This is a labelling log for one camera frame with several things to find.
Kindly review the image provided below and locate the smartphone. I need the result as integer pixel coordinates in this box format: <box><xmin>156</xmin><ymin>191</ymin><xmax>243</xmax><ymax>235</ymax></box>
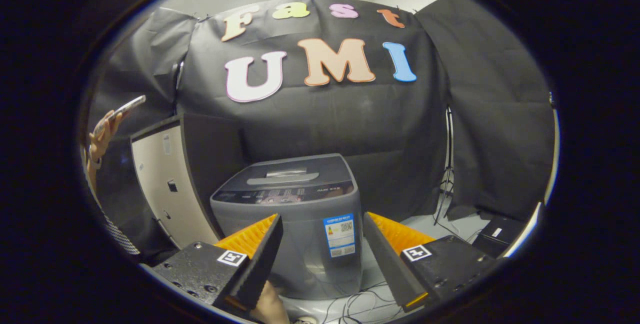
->
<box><xmin>95</xmin><ymin>95</ymin><xmax>147</xmax><ymax>135</ymax></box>

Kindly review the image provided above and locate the light stand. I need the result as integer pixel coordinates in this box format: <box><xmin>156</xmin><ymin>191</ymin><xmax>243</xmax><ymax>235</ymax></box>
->
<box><xmin>432</xmin><ymin>106</ymin><xmax>456</xmax><ymax>227</ymax></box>

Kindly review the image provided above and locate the dark washing machine lid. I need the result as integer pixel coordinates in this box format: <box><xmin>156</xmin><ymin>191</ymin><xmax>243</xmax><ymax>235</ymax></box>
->
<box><xmin>220</xmin><ymin>153</ymin><xmax>357</xmax><ymax>195</ymax></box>

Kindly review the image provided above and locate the black backdrop cloth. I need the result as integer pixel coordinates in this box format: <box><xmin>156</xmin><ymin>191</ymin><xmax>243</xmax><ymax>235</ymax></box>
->
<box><xmin>90</xmin><ymin>0</ymin><xmax>556</xmax><ymax>222</ymax></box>

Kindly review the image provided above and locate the person's leg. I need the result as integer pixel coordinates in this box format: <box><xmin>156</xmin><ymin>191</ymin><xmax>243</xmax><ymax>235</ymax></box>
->
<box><xmin>250</xmin><ymin>280</ymin><xmax>291</xmax><ymax>324</ymax></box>

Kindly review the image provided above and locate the beige cabinet with dark sides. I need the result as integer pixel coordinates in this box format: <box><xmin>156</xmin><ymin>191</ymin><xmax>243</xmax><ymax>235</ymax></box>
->
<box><xmin>130</xmin><ymin>112</ymin><xmax>246</xmax><ymax>250</ymax></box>

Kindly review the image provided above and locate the grey washing machine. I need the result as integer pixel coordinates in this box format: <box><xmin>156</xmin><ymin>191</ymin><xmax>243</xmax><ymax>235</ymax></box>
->
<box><xmin>210</xmin><ymin>153</ymin><xmax>364</xmax><ymax>301</ymax></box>

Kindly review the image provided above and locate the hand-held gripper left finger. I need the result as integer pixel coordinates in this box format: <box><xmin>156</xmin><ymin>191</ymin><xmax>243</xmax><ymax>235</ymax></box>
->
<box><xmin>150</xmin><ymin>214</ymin><xmax>284</xmax><ymax>315</ymax></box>

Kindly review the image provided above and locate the white pole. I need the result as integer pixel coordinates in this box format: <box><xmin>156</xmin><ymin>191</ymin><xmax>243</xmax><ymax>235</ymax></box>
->
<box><xmin>502</xmin><ymin>109</ymin><xmax>561</xmax><ymax>260</ymax></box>

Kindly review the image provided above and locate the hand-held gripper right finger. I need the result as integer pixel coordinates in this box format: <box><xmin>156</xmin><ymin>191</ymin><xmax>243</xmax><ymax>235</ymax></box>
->
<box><xmin>362</xmin><ymin>212</ymin><xmax>506</xmax><ymax>314</ymax></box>

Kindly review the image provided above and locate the black box with white label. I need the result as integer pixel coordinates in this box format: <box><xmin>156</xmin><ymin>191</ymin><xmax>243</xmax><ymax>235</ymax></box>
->
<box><xmin>472</xmin><ymin>214</ymin><xmax>526</xmax><ymax>259</ymax></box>

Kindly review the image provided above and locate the bundle of floor cables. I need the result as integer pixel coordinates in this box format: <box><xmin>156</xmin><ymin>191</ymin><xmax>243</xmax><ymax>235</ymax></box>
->
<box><xmin>320</xmin><ymin>281</ymin><xmax>406</xmax><ymax>324</ymax></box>

